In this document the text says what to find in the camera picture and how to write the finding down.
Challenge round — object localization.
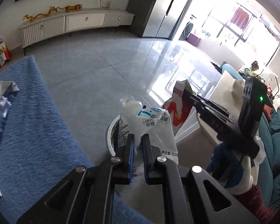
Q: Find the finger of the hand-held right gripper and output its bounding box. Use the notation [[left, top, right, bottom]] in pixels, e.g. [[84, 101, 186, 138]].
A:
[[196, 107, 234, 134], [182, 91, 232, 118]]

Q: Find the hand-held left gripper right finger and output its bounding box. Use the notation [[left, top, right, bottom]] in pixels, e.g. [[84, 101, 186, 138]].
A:
[[141, 133, 260, 224]]

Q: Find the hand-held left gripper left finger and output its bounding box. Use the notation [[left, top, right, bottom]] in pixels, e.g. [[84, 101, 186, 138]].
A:
[[16, 133, 135, 224]]

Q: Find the white trash bin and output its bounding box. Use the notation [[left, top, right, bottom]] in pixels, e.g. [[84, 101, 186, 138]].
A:
[[106, 115, 133, 158]]

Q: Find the white printed plastic packet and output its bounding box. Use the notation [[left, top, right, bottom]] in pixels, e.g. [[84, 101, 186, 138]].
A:
[[118, 95, 179, 178]]

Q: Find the red and white paper bag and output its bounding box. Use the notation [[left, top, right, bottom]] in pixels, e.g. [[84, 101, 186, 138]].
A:
[[161, 79, 197, 136]]

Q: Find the white table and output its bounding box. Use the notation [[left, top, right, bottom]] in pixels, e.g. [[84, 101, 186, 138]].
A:
[[197, 71, 248, 145]]

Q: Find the light blue chair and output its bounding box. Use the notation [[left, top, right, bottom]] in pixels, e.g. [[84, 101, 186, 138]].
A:
[[220, 63, 242, 83]]

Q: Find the teal sofa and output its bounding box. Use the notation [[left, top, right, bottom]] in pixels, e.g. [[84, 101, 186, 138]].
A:
[[257, 108, 280, 211]]

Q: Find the purple box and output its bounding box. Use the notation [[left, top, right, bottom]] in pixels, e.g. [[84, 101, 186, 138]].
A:
[[188, 33, 201, 47]]

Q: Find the washing machine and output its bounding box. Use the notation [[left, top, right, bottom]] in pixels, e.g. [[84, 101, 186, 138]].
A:
[[180, 15, 198, 41]]

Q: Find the hanging maroon garment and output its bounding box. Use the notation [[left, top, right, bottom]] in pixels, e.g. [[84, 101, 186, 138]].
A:
[[230, 7, 251, 30]]

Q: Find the blue table cloth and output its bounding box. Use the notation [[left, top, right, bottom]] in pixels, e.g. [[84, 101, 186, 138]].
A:
[[0, 55, 154, 224]]

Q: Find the silver refrigerator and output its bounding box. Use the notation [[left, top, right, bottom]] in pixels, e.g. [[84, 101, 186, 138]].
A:
[[127, 0, 201, 40]]

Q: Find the crumpled blue white wrapper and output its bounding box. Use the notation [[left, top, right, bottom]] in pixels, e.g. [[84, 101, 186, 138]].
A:
[[0, 96, 13, 143]]

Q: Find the white television cabinet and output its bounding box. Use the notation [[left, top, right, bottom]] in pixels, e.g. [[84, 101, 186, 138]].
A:
[[19, 8, 135, 49]]

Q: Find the torn white wrapper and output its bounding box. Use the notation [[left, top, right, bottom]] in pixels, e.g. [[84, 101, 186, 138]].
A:
[[0, 80, 20, 99]]

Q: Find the golden tiger ornament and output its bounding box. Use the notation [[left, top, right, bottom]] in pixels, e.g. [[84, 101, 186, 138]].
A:
[[65, 4, 83, 12]]

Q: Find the red shopping bag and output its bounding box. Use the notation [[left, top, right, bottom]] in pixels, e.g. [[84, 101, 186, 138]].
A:
[[0, 38, 13, 69]]

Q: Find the golden dragon ornament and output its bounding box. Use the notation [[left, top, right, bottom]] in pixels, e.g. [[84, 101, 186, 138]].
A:
[[23, 6, 66, 22]]

